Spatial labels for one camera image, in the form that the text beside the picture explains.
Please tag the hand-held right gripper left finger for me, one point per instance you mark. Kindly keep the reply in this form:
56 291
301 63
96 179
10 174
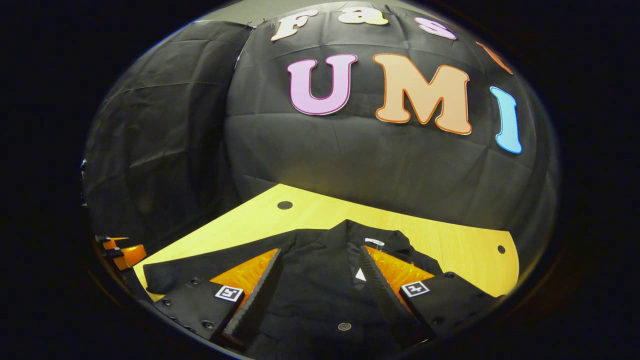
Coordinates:
255 300

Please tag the black backdrop cloth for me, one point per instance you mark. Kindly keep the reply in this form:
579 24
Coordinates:
375 160

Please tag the black buttoned garment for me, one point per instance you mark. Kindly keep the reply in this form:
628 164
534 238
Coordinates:
315 300

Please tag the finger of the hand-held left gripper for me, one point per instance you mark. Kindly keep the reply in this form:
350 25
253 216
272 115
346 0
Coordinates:
112 243
131 256

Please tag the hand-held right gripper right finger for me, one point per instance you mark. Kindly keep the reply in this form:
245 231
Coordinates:
380 287

